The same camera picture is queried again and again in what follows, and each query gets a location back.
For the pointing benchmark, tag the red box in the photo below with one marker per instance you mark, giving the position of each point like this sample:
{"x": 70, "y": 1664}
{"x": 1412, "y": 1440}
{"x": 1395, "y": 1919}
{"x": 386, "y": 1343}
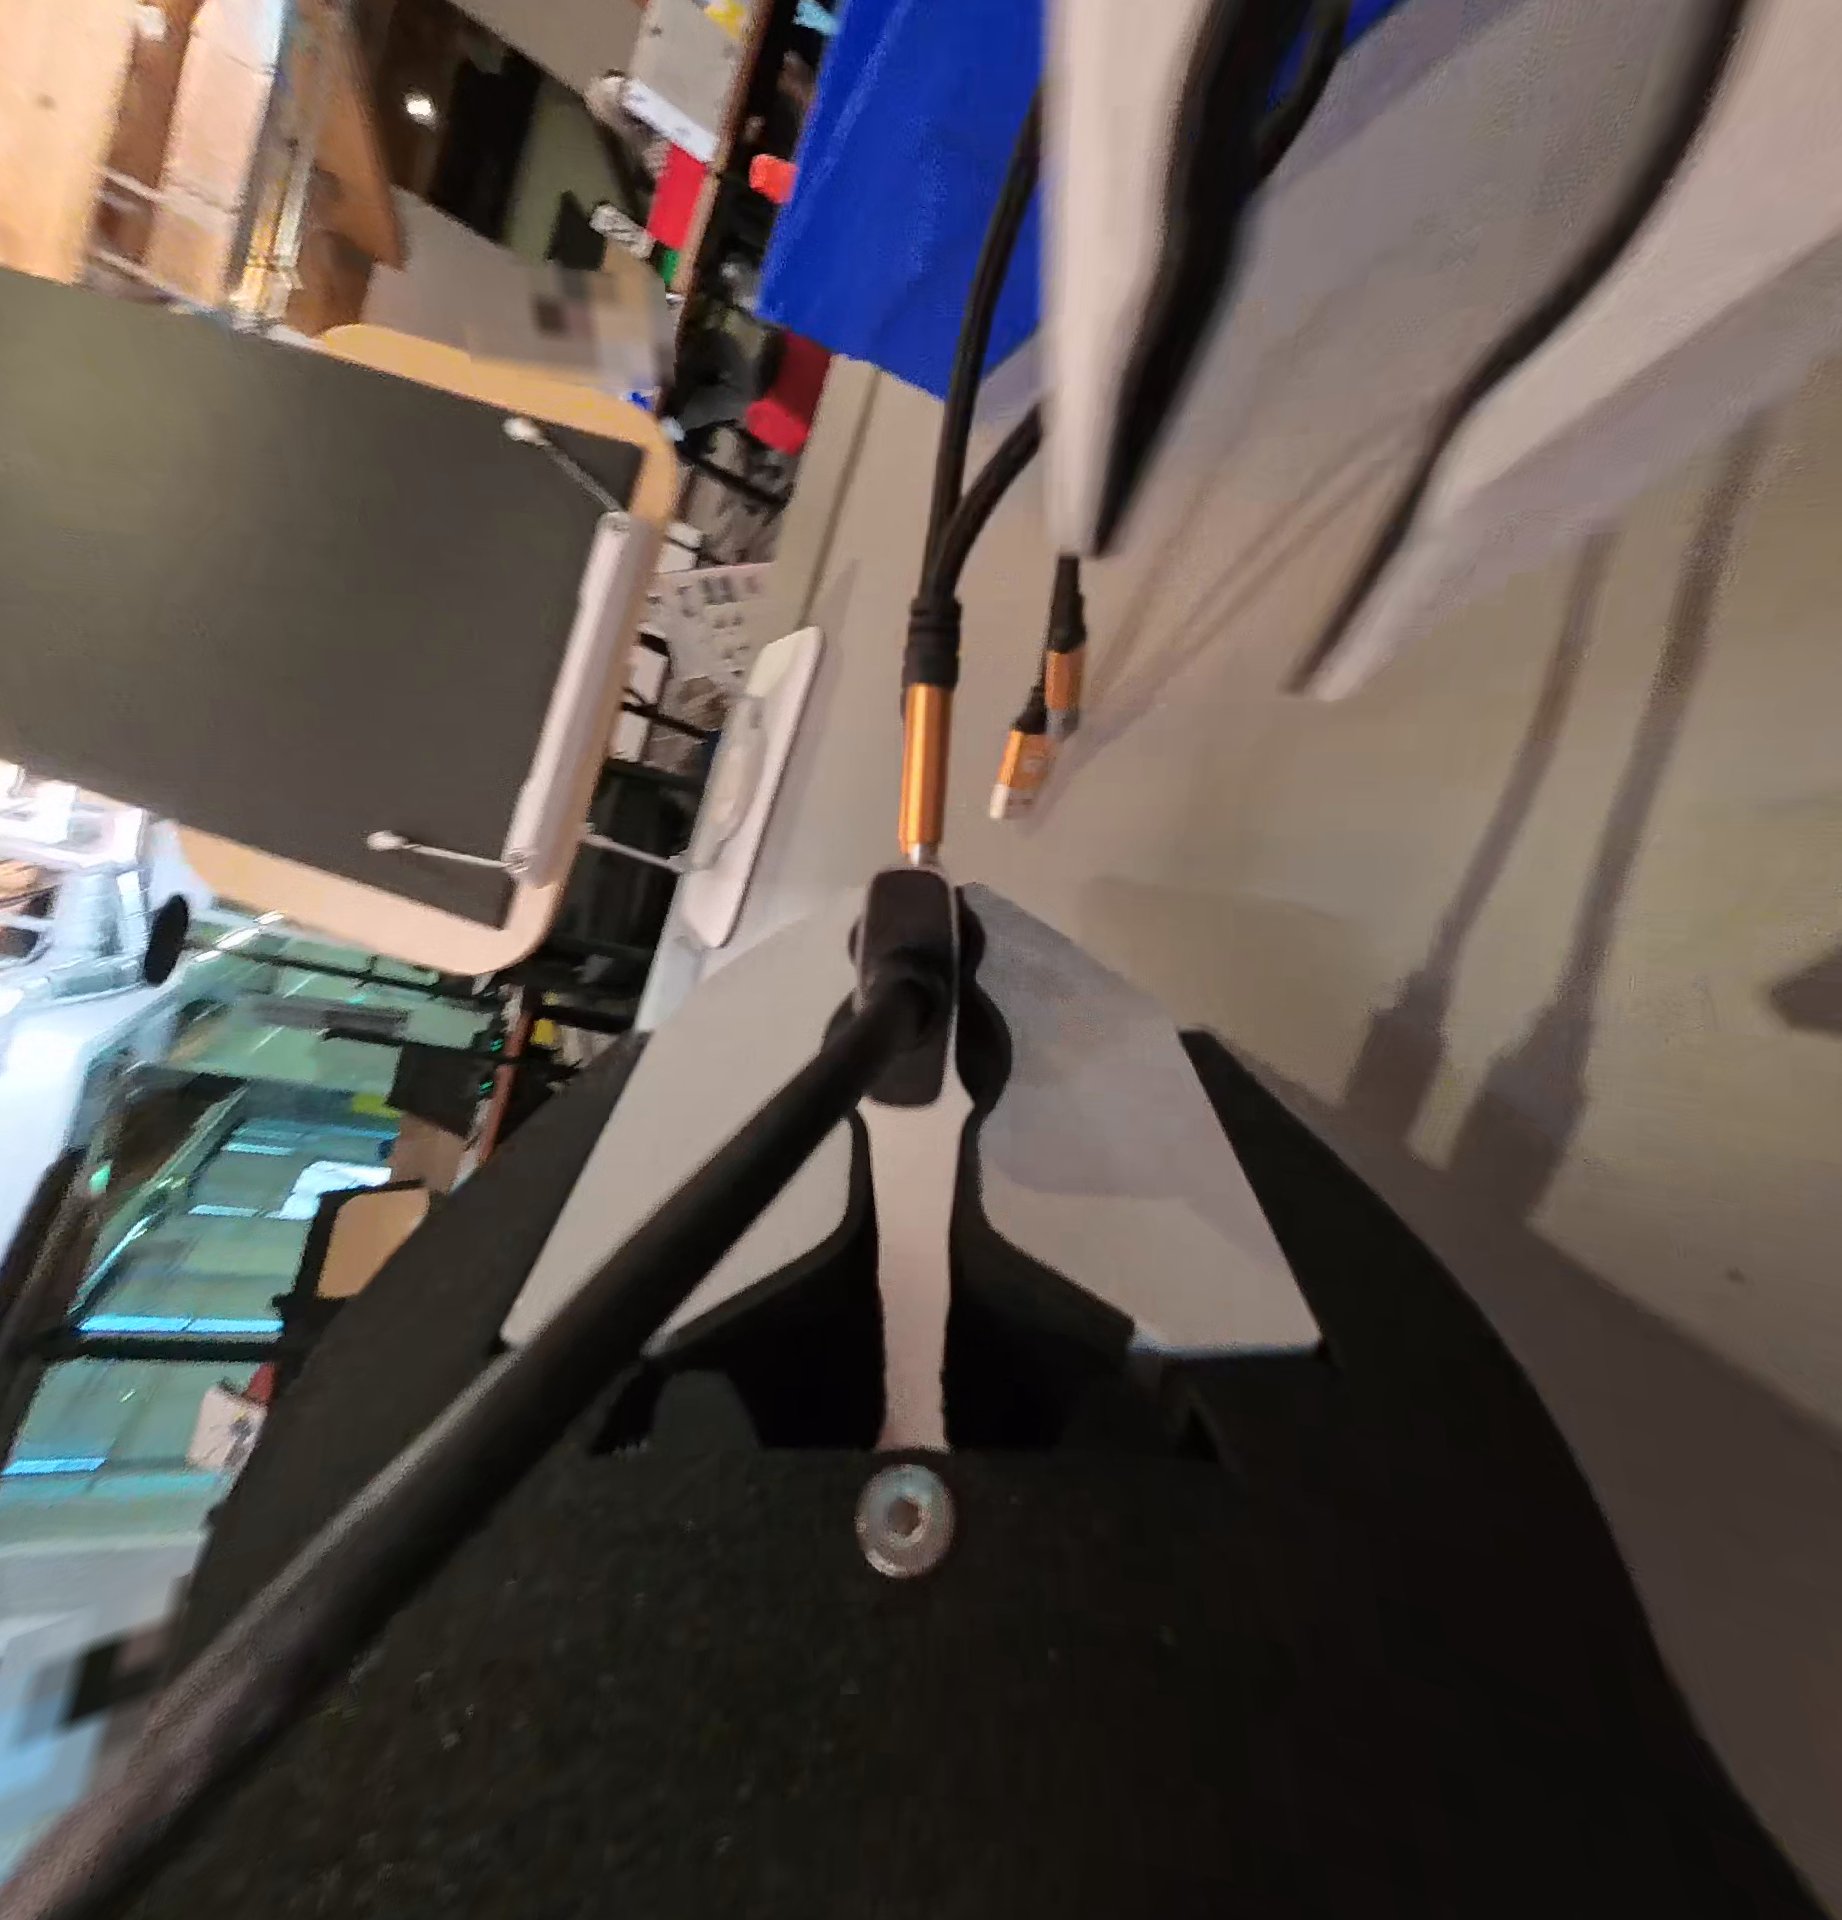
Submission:
{"x": 788, "y": 393}

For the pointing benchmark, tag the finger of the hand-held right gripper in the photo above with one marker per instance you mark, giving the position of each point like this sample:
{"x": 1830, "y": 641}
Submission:
{"x": 1641, "y": 435}
{"x": 1087, "y": 299}

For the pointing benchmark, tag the grey desk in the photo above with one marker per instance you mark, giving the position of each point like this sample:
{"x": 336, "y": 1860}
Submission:
{"x": 1611, "y": 1050}

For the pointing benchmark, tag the wood-framed dark panel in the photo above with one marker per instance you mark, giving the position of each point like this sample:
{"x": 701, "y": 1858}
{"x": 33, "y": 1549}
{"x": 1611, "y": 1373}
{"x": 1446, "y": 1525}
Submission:
{"x": 259, "y": 572}

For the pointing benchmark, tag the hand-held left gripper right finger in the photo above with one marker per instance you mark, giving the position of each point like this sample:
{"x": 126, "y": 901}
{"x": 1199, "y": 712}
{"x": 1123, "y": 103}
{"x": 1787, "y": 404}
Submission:
{"x": 1134, "y": 1201}

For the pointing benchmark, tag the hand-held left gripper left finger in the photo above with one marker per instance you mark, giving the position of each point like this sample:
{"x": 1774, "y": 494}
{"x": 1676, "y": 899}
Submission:
{"x": 666, "y": 1124}

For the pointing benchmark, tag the orange-red object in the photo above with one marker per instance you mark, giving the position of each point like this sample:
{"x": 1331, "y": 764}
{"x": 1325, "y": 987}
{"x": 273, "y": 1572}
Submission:
{"x": 775, "y": 178}

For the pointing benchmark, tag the blue storage bin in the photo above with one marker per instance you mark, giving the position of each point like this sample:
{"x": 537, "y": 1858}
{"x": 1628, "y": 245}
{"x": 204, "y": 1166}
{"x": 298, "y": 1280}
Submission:
{"x": 893, "y": 179}

